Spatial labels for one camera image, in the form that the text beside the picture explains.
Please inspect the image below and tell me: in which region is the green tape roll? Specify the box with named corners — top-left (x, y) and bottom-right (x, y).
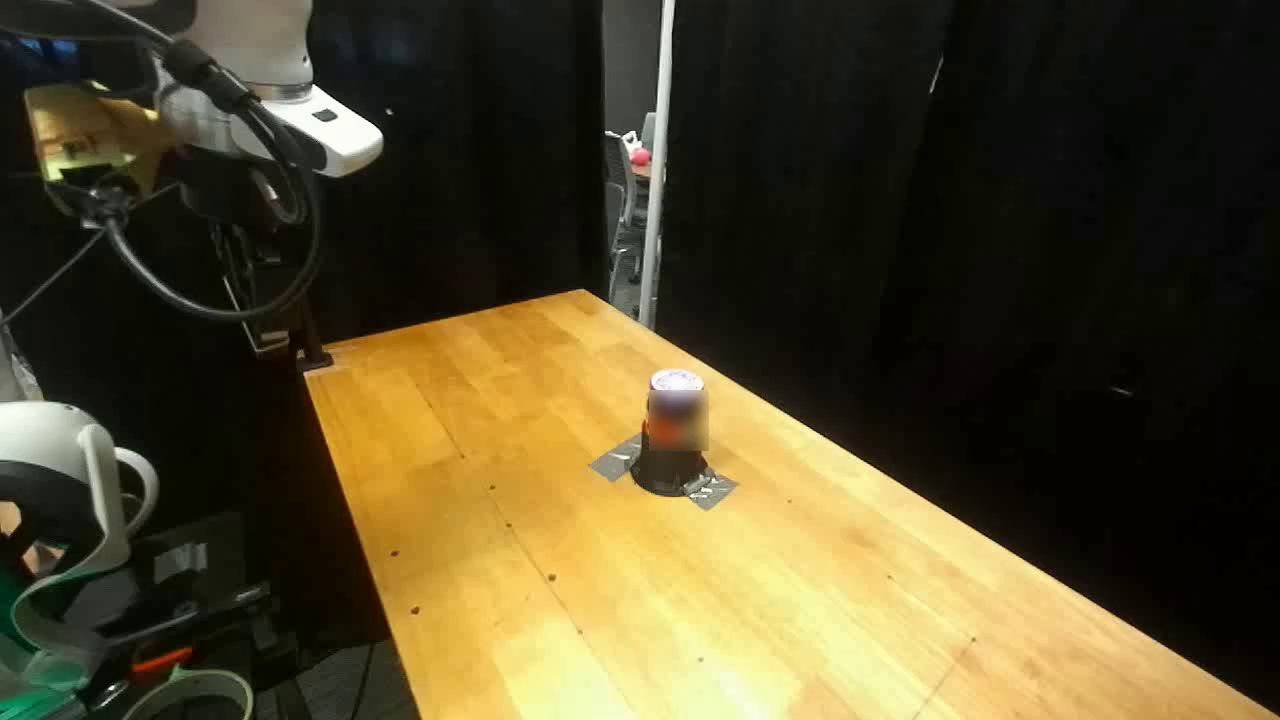
top-left (124, 668), bottom-right (256, 720)

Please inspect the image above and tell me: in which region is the white vertical pole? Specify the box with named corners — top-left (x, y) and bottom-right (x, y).
top-left (641, 0), bottom-right (680, 328)

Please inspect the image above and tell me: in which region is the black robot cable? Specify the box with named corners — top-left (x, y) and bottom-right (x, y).
top-left (75, 37), bottom-right (328, 328)

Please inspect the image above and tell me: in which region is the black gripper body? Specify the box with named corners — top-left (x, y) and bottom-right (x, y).
top-left (184, 149), bottom-right (310, 266)

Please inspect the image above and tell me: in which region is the grey tape patch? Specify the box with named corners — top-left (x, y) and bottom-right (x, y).
top-left (591, 436), bottom-right (737, 513)

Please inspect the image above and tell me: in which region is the black metal clamp stand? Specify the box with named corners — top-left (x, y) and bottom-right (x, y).
top-left (223, 276), bottom-right (332, 372)

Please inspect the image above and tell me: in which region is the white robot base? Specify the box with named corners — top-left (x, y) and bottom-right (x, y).
top-left (0, 395), bottom-right (165, 671)

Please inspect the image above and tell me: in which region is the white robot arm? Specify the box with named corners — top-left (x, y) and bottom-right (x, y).
top-left (0, 0), bottom-right (385, 226)

